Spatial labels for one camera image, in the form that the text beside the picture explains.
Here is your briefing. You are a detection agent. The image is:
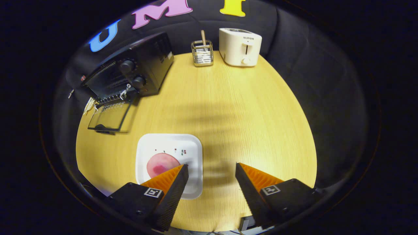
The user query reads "black toaster oven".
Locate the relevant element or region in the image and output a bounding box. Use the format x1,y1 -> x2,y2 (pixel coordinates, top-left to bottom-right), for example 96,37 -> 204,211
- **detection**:
81,32 -> 175,135

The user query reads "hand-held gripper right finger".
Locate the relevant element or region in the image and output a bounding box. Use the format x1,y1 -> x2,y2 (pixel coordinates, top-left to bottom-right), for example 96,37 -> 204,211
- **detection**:
235,162 -> 324,229

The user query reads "white square plate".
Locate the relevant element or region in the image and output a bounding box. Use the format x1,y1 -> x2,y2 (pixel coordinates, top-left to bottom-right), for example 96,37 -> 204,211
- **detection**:
136,133 -> 203,200

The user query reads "wire mesh utensil holder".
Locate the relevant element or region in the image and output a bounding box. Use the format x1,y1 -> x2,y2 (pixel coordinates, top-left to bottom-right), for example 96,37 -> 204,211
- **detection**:
191,40 -> 214,67

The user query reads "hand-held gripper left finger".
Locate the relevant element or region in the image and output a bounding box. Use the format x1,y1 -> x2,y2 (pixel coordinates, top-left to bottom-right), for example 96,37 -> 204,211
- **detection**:
104,164 -> 189,231

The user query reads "pink ham slice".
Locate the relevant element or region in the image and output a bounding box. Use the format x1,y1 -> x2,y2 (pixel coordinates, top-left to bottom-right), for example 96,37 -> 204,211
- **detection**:
147,153 -> 181,179

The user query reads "white printed packet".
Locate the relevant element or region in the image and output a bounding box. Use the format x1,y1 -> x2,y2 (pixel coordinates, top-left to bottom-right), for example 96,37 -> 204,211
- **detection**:
83,97 -> 97,115

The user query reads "white bread toaster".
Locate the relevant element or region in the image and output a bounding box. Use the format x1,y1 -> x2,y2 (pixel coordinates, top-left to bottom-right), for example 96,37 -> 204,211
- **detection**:
219,28 -> 263,67

